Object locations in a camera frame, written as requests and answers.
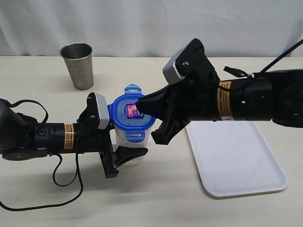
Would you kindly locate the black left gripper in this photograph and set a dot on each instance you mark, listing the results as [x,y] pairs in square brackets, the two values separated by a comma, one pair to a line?
[91,139]

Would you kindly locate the white plastic tray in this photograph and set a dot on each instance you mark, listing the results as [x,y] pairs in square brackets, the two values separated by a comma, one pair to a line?
[234,159]

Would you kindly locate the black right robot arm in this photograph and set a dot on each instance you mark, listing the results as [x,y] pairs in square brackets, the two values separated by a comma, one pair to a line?
[267,95]

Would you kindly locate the stainless steel cup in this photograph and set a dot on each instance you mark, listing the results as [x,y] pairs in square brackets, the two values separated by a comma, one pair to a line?
[78,60]

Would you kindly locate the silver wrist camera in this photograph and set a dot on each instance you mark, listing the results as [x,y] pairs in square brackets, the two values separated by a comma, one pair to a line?
[170,71]
[103,113]

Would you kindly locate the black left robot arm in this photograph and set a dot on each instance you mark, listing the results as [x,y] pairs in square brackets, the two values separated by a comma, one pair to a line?
[22,137]

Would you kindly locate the blue container lid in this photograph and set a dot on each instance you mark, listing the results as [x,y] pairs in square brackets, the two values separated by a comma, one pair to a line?
[124,113]

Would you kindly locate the clear plastic container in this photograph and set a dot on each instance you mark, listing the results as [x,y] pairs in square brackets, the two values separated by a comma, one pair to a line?
[132,139]

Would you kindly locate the white backdrop curtain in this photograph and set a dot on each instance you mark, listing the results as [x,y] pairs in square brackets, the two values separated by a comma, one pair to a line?
[150,28]

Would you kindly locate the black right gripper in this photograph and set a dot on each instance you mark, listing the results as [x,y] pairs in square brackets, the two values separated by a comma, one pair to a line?
[192,99]

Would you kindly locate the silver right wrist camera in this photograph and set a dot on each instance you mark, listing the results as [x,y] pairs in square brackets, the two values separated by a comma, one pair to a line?
[170,71]

